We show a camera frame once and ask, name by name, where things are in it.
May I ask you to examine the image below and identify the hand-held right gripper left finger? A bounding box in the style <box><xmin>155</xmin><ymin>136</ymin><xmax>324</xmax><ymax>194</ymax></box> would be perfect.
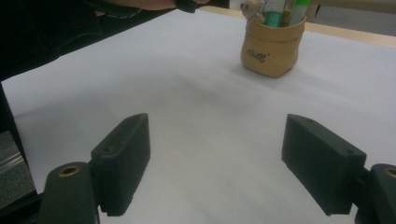
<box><xmin>90</xmin><ymin>112</ymin><xmax>151</xmax><ymax>217</ymax></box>

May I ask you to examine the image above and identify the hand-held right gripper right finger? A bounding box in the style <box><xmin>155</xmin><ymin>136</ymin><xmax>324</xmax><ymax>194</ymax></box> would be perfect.
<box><xmin>281</xmin><ymin>113</ymin><xmax>368</xmax><ymax>217</ymax></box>

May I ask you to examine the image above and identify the white teal-label glue stick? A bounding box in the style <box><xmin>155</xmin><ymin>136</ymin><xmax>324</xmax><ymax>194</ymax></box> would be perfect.
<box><xmin>263</xmin><ymin>0</ymin><xmax>286</xmax><ymax>28</ymax></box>

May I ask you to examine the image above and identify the tan pen holder with bear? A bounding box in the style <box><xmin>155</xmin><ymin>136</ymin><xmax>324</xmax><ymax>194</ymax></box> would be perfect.
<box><xmin>240</xmin><ymin>0</ymin><xmax>307</xmax><ymax>78</ymax></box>

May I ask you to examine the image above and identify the clear silver pen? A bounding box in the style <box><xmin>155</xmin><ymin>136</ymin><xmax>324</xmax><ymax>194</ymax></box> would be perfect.
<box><xmin>283</xmin><ymin>0</ymin><xmax>294</xmax><ymax>20</ymax></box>

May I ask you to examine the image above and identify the green-capped glue stick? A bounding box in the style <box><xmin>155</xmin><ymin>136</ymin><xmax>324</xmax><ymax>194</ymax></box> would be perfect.
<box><xmin>288</xmin><ymin>0</ymin><xmax>312</xmax><ymax>27</ymax></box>

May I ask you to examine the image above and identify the aluminium floor rail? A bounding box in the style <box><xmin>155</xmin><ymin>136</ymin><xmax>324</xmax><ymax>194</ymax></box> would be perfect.
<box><xmin>0</xmin><ymin>151</ymin><xmax>26</xmax><ymax>175</ymax></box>

